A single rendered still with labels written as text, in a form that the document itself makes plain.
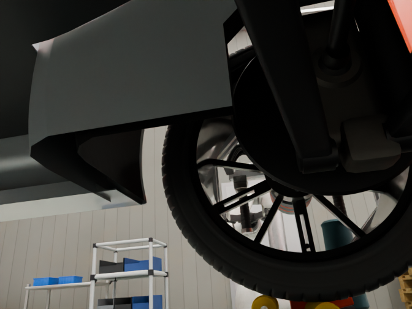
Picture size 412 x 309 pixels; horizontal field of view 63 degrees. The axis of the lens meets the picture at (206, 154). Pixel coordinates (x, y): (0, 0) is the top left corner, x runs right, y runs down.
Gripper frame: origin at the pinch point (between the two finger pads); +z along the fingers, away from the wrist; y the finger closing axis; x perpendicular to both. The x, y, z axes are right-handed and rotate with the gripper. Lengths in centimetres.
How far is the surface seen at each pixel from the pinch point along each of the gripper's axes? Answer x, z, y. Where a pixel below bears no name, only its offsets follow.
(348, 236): -14.6, 16.0, -31.4
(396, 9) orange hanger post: 63, 20, -65
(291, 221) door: 64, -386, -40
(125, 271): -7, -130, 106
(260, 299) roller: -30, 46, -4
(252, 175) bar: 12.3, 4.9, -4.6
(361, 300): -32.4, 16.3, -30.8
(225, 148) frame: 15.6, 26.4, 1.9
